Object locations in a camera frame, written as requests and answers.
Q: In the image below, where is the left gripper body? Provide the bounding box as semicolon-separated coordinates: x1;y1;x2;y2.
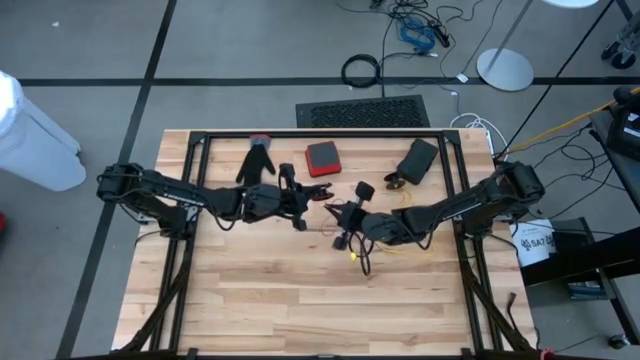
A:
278;162;309;232

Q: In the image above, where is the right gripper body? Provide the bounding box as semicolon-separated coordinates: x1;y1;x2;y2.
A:
332;181;376;250

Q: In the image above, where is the black zip pouch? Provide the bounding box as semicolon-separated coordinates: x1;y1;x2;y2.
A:
396;138;440;186

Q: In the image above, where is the black floor vent grille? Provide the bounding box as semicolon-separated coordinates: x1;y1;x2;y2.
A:
294;94;432;129

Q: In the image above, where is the grey wheeled cart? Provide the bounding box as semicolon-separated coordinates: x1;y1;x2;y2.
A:
601;0;640;71

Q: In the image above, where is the black low shelf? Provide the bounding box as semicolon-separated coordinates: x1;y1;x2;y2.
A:
519;217;640;346

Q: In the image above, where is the black caster wheel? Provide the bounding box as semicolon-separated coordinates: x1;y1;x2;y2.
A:
606;332;633;351

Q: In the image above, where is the black glove red cuff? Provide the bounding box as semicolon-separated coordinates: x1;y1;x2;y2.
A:
235;133;277;187

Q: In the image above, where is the coiled blue cable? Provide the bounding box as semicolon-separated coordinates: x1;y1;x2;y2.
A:
398;17;437;53

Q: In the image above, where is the white cable bundle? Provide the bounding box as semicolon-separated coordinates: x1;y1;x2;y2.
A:
448;112;509;157

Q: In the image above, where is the brown strap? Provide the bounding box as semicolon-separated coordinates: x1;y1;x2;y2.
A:
504;291;521;331

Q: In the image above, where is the red box black lid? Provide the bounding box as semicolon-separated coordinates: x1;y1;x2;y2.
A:
304;140;344;179

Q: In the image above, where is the white disc black pole stand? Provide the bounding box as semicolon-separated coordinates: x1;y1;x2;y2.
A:
541;0;601;10

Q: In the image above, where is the black equipment cart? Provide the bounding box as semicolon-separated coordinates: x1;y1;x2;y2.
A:
588;85;640;164

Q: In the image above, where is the coiled black cable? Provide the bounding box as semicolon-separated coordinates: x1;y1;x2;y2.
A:
340;53;384;90

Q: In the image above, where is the grey round floor stand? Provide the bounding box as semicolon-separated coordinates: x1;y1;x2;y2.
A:
475;0;536;93

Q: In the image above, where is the black metal table frame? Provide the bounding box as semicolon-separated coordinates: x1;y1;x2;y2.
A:
110;128;539;360

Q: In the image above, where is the white cylindrical container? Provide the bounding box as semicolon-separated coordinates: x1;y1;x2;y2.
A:
0;69;88;194

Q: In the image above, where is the yellow extension cord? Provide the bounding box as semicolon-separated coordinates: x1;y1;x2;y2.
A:
505;85;640;155

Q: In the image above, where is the yellow wire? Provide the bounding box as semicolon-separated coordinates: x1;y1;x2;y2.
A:
372;185;436;259

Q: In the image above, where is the blue box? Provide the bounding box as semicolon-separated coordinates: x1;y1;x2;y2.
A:
566;280;609;301

